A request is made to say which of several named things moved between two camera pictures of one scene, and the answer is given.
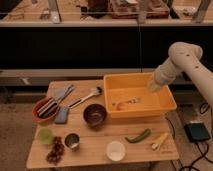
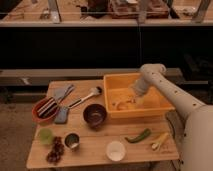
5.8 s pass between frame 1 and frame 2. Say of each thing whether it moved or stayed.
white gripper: moved
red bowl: stayed
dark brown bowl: stayed
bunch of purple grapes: stayed
